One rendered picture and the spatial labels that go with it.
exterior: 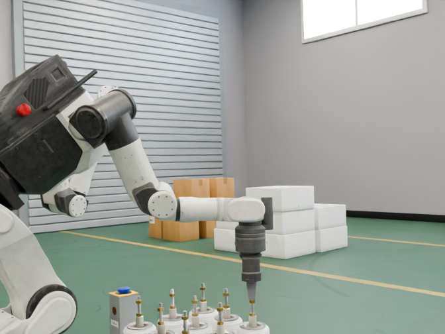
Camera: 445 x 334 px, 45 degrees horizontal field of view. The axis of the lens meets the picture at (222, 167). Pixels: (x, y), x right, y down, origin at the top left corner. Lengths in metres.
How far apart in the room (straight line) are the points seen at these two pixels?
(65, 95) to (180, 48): 6.42
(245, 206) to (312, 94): 6.30
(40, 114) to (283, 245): 2.91
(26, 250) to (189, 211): 0.44
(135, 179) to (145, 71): 6.04
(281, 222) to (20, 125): 2.91
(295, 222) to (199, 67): 4.28
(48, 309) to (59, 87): 0.59
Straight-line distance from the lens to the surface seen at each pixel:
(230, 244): 4.54
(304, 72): 7.86
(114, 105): 1.40
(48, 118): 1.48
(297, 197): 4.22
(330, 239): 4.54
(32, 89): 1.50
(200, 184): 5.36
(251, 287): 1.57
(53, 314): 1.54
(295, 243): 4.21
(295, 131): 7.91
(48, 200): 1.87
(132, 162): 1.42
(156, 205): 1.43
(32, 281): 1.55
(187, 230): 5.29
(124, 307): 1.78
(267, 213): 1.55
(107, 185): 7.00
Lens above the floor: 0.71
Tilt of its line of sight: level
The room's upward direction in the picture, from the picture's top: 2 degrees counter-clockwise
